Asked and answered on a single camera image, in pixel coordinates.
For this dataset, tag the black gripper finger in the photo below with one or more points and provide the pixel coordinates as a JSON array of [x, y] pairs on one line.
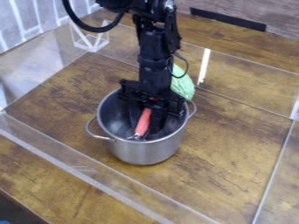
[[157, 119], [135, 111]]

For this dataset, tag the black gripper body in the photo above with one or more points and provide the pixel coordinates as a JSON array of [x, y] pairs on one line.
[[165, 103]]

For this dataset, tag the pink handled metal spoon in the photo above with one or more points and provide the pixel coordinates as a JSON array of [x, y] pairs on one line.
[[143, 124]]

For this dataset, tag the stainless steel pot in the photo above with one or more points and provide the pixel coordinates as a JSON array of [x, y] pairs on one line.
[[112, 125]]

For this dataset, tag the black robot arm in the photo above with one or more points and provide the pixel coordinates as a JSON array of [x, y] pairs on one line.
[[159, 41]]

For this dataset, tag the green bitter gourd toy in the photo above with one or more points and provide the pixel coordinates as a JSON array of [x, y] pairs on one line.
[[182, 83]]

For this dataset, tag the clear acrylic enclosure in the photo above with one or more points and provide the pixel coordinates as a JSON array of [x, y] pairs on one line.
[[234, 174]]

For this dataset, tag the black wall strip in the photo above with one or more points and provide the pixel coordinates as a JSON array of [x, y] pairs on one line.
[[228, 19]]

